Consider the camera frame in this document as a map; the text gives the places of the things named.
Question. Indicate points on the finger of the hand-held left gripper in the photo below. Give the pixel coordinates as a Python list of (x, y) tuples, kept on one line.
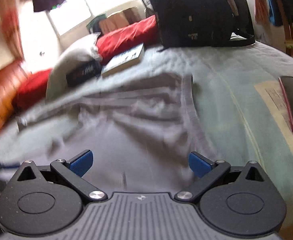
[(9, 167)]

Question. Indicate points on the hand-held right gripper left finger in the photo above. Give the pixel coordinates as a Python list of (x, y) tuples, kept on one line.
[(82, 162)]

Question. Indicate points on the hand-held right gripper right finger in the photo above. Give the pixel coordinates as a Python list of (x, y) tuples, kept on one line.
[(199, 163)]

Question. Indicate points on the grey pants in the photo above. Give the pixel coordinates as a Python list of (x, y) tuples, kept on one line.
[(136, 130)]

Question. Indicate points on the wooden headboard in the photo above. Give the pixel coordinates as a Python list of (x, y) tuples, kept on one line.
[(1, 97)]

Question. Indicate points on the red folded quilt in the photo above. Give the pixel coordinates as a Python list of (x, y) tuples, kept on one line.
[(34, 85)]

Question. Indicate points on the black printed pouch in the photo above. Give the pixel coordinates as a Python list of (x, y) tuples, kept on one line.
[(84, 73)]

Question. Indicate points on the grey green pillow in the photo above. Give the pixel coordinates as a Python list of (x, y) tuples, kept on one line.
[(71, 55)]

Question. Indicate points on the white blue book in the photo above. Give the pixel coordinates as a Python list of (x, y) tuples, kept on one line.
[(124, 60)]

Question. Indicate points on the long red quilt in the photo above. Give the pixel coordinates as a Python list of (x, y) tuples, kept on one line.
[(126, 35)]

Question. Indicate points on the orange patterned curtain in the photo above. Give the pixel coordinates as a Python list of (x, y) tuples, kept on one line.
[(260, 7), (11, 30)]

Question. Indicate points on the green stool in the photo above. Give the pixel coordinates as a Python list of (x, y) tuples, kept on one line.
[(96, 21)]

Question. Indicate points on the window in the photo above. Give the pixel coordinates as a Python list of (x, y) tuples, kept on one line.
[(74, 20)]

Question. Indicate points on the brown cardboard box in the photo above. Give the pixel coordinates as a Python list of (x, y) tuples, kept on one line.
[(119, 20)]

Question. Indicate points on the black backpack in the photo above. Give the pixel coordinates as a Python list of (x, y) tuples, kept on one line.
[(194, 12)]

